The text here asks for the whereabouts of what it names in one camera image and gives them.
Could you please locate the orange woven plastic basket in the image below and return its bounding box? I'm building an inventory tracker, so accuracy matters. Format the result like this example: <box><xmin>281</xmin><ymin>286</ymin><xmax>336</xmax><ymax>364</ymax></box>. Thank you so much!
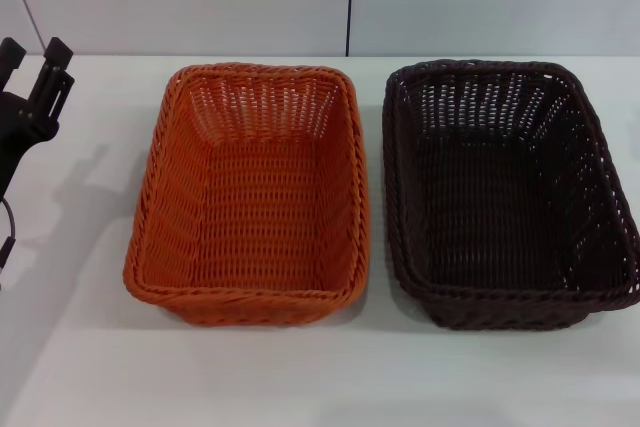
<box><xmin>122</xmin><ymin>64</ymin><xmax>370</xmax><ymax>324</ymax></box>

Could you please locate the dark brown woven plastic basket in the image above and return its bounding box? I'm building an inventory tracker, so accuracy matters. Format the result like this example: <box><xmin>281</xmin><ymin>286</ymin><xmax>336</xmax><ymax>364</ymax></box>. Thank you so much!
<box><xmin>382</xmin><ymin>59</ymin><xmax>640</xmax><ymax>331</ymax></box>

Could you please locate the black vertical wall panel strip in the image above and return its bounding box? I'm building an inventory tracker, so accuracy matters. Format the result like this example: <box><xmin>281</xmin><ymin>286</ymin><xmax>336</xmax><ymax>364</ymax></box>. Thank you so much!
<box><xmin>343</xmin><ymin>0</ymin><xmax>357</xmax><ymax>59</ymax></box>

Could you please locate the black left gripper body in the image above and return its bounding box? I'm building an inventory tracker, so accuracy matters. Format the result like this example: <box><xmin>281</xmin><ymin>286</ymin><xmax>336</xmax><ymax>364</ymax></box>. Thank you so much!
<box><xmin>0</xmin><ymin>89</ymin><xmax>65</xmax><ymax>203</ymax></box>

